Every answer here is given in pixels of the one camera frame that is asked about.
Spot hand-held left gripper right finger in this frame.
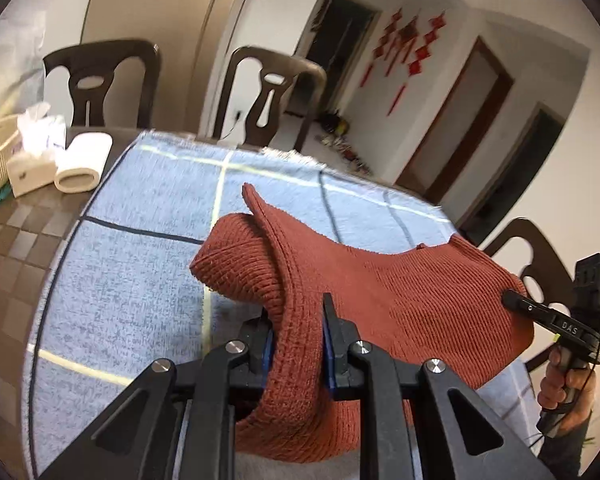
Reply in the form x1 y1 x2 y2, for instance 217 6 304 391
321 294 556 480

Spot person's right hand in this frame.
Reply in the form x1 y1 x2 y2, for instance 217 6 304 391
537 347 588 413

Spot blue speckled blanket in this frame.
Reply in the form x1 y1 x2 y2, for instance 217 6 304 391
27 130 546 480

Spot red hanging knot decorations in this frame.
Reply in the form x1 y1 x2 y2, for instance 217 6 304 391
360 7 448 117

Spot scattered small floor clutter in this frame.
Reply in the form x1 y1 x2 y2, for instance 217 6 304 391
320 112 377 176

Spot dark open doorway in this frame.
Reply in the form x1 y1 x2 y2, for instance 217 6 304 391
305 0 382 111

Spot brown wooden door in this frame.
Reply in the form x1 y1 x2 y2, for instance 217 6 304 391
397 37 514 201

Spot dark brown dining chair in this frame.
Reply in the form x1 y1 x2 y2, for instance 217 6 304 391
482 217 581 376
43 38 162 128
212 46 327 153

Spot beige sliding door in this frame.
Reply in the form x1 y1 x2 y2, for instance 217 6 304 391
82 0 261 136

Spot white plastic bag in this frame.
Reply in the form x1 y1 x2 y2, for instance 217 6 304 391
0 10 48 131

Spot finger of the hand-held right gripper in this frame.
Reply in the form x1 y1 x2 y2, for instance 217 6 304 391
502 290 551 328

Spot person's right forearm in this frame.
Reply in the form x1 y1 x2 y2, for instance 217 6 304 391
539 400 596 476

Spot dark grey door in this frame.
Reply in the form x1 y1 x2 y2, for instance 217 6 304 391
457 102 566 246

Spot rust red knitted sweater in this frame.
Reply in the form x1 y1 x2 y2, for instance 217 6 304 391
190 182 536 463

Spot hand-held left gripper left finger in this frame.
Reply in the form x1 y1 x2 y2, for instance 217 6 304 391
40 316 276 480

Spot white paper roll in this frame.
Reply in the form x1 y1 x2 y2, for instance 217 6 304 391
54 131 113 195

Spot white tissue box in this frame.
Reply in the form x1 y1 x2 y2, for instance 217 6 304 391
7 102 67 198

